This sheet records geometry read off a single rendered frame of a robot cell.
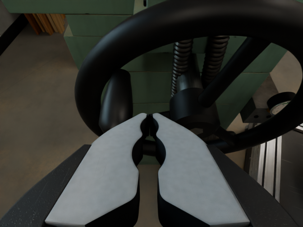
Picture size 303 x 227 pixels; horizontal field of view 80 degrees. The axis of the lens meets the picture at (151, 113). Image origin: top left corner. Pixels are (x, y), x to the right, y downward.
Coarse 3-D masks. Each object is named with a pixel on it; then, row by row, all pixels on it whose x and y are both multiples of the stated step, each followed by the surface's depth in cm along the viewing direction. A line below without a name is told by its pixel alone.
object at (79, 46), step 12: (72, 36) 34; (84, 36) 34; (96, 36) 34; (72, 48) 36; (84, 48) 36; (276, 48) 36; (132, 60) 39; (144, 60) 39; (156, 60) 39; (168, 60) 39; (204, 60) 38; (228, 60) 38; (264, 60) 38; (276, 60) 38; (252, 72) 42; (264, 72) 41
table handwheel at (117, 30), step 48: (192, 0) 12; (240, 0) 11; (288, 0) 12; (96, 48) 14; (144, 48) 13; (240, 48) 15; (288, 48) 14; (96, 96) 19; (192, 96) 22; (144, 144) 32; (240, 144) 30
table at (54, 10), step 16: (16, 0) 28; (32, 0) 28; (48, 0) 28; (64, 0) 28; (80, 0) 28; (96, 0) 28; (112, 0) 28; (128, 0) 28; (160, 48) 25; (192, 48) 25
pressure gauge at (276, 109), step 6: (276, 96) 42; (282, 96) 41; (288, 96) 41; (270, 102) 43; (276, 102) 42; (282, 102) 41; (288, 102) 40; (270, 108) 43; (276, 108) 43; (282, 108) 43
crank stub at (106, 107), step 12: (120, 72) 15; (108, 84) 15; (120, 84) 14; (108, 96) 14; (120, 96) 14; (132, 96) 15; (108, 108) 13; (120, 108) 13; (132, 108) 14; (108, 120) 12; (120, 120) 13
